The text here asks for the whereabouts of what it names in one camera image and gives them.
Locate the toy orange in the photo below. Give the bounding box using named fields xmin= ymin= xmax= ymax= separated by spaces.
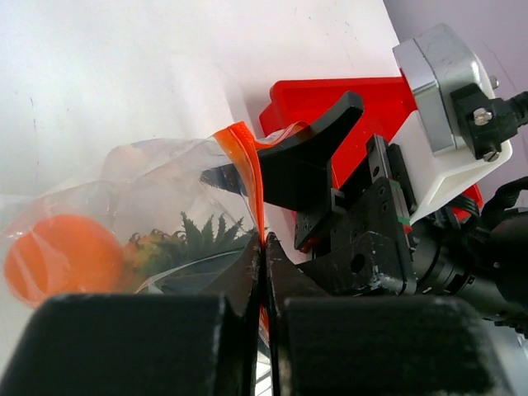
xmin=3 ymin=214 xmax=125 ymax=306

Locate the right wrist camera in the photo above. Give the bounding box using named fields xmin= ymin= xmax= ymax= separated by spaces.
xmin=391 ymin=23 xmax=512 ymax=223

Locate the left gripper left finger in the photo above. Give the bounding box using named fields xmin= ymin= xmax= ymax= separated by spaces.
xmin=1 ymin=235 xmax=261 ymax=395

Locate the toy pineapple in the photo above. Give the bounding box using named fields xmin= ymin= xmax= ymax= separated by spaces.
xmin=118 ymin=213 xmax=257 ymax=295

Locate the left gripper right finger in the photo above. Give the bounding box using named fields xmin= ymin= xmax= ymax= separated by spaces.
xmin=266 ymin=233 xmax=514 ymax=395

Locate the clear zip top bag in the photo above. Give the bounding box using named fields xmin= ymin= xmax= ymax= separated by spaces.
xmin=0 ymin=120 xmax=314 ymax=309

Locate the red plastic tray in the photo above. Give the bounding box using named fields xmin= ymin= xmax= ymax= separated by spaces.
xmin=258 ymin=76 xmax=483 ymax=224

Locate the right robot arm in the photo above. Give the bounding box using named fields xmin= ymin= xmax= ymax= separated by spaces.
xmin=256 ymin=92 xmax=527 ymax=333

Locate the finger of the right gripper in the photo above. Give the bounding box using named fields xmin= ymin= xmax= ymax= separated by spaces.
xmin=200 ymin=164 xmax=248 ymax=196

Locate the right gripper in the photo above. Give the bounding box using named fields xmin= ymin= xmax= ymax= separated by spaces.
xmin=258 ymin=91 xmax=417 ymax=296

